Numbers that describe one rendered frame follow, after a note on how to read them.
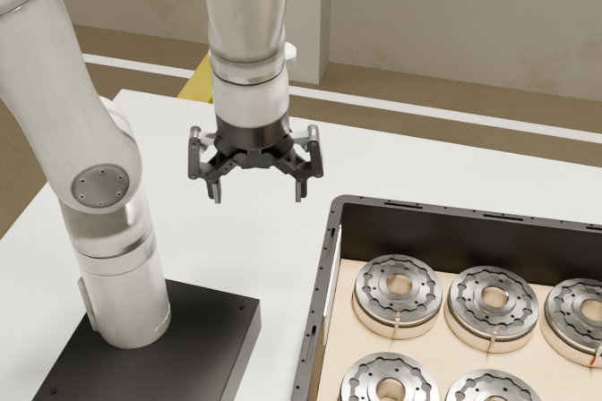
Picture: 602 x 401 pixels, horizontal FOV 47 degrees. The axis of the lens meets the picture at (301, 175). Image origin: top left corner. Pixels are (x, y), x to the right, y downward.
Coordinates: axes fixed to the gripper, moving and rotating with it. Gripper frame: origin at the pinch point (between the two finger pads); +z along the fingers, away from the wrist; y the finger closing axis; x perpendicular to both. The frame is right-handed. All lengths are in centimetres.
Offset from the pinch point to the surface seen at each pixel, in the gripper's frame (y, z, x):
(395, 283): 16.1, 9.8, -5.9
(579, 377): 35.1, 10.7, -17.8
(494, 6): 75, 78, 153
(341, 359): 9.2, 10.9, -15.1
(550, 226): 33.4, 2.1, -3.5
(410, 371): 16.2, 7.7, -18.3
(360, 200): 12.0, 2.5, 1.1
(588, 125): 108, 108, 124
